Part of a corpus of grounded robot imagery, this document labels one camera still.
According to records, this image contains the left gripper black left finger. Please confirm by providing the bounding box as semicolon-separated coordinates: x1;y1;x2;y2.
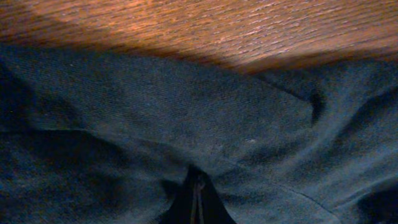
159;166;196;224

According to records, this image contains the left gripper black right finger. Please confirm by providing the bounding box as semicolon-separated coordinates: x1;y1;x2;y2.
196;171;236;224

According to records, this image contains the black t-shirt with white logo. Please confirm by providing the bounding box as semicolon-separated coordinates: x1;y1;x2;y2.
1;45;397;223

